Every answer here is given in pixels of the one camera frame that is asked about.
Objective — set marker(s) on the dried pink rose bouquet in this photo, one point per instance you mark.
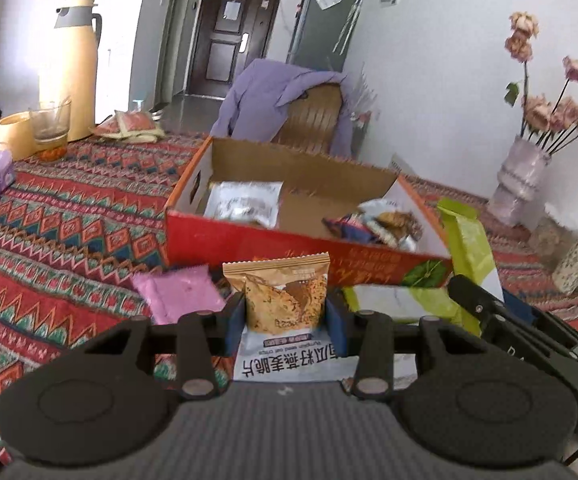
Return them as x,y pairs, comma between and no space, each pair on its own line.
544,110

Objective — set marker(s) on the clear glass cup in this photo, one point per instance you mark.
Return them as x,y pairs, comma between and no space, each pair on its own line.
49,127

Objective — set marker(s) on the brown white snack packet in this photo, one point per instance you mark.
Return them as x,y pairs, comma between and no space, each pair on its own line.
281,300
244,202

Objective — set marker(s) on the dark brown door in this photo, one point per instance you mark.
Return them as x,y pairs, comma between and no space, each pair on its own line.
229,40

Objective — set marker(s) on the white umbrella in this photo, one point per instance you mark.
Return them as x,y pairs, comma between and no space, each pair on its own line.
351,20

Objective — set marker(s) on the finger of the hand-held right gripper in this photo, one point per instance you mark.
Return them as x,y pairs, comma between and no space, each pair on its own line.
474,297

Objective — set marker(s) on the red cardboard box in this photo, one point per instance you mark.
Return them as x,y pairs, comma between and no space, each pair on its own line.
269,246

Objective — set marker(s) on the chair with purple cloth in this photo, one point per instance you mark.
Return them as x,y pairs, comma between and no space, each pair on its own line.
269,95

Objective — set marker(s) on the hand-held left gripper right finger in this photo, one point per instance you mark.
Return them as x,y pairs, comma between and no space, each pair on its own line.
338,317

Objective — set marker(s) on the pink blue snack packet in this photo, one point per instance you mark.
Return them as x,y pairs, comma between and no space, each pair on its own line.
349,228

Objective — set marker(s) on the cookie print snack packet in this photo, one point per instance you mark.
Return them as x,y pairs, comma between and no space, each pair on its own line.
394,220

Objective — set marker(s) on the yellow cup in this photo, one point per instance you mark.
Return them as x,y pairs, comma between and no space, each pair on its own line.
16,135

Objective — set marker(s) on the grey refrigerator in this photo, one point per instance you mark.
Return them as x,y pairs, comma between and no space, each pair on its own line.
319,35

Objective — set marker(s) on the wooden chair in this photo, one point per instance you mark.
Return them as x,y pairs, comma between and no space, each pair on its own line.
314,115

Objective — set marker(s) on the yellow thermos jug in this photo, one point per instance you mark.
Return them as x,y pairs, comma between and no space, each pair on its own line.
71,75

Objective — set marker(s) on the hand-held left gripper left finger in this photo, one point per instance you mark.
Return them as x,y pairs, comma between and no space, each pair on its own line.
234,320

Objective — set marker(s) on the pink textured vase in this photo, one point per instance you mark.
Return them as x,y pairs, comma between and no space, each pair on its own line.
519,180

